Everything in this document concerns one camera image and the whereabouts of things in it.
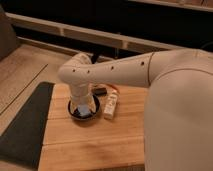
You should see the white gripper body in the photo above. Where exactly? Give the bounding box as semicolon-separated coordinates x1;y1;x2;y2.
70;87;95;112

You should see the black eraser block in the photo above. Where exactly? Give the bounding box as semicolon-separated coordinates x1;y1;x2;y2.
92;87;107;96

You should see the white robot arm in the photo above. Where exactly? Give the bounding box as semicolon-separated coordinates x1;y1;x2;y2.
59;49;213;171

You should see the blue cloth in bowl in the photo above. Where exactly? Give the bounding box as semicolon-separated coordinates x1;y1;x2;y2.
78;105;91;117

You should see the black round bowl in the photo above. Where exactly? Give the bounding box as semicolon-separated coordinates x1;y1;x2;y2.
67;95;100;121

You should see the white rectangular tube box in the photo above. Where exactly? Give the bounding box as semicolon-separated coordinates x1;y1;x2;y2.
104;90;118;119

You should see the dark grey floor mat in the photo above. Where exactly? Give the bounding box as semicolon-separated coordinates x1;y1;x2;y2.
0;82;54;169

